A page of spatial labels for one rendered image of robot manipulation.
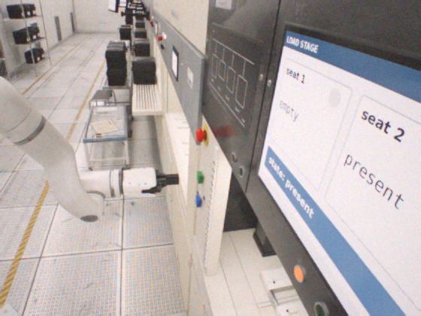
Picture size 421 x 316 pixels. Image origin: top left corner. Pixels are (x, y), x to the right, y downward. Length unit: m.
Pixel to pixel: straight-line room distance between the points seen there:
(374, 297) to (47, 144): 0.65
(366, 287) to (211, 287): 0.77
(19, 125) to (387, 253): 0.64
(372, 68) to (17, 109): 0.61
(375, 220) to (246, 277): 0.83
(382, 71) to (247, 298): 0.86
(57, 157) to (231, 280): 0.69
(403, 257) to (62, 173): 0.68
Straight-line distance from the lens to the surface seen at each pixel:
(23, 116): 0.66
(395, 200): 0.23
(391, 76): 0.23
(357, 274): 0.28
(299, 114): 0.32
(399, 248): 0.24
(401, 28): 0.23
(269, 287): 0.99
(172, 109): 2.25
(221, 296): 0.98
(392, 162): 0.23
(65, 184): 0.74
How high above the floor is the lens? 1.71
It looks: 31 degrees down
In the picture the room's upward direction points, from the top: 5 degrees clockwise
